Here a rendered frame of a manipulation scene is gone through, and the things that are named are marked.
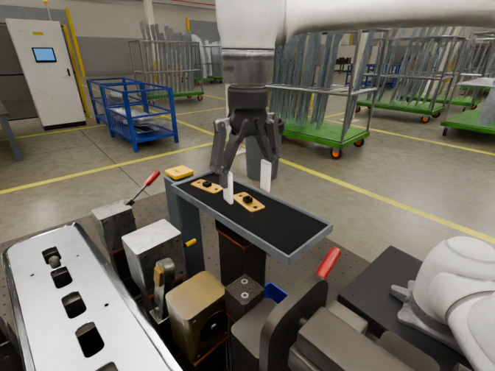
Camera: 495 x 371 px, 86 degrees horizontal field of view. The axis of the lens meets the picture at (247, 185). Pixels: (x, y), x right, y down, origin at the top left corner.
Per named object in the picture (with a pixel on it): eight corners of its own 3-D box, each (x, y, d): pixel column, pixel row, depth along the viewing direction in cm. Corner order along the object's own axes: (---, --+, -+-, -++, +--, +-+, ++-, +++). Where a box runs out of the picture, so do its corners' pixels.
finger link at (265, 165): (260, 159, 59) (263, 158, 59) (259, 188, 62) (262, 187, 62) (269, 163, 56) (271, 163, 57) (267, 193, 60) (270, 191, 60)
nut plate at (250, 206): (230, 196, 61) (230, 192, 61) (244, 192, 63) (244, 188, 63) (251, 213, 55) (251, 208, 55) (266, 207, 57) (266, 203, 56)
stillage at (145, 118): (110, 137, 514) (99, 85, 472) (150, 129, 562) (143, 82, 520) (135, 152, 434) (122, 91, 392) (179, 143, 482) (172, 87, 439)
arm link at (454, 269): (455, 282, 83) (485, 225, 72) (499, 339, 67) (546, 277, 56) (401, 279, 84) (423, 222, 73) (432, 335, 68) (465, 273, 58)
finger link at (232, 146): (252, 121, 50) (246, 119, 49) (229, 177, 51) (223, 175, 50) (241, 118, 52) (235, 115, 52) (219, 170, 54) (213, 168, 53)
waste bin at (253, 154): (235, 174, 357) (234, 119, 324) (263, 165, 386) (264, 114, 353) (261, 187, 322) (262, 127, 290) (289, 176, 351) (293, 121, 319)
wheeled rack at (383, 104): (350, 112, 729) (362, 38, 650) (367, 107, 790) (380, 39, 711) (429, 124, 604) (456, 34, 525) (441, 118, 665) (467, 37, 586)
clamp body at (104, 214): (118, 300, 91) (90, 210, 75) (151, 282, 99) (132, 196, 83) (127, 313, 87) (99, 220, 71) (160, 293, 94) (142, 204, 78)
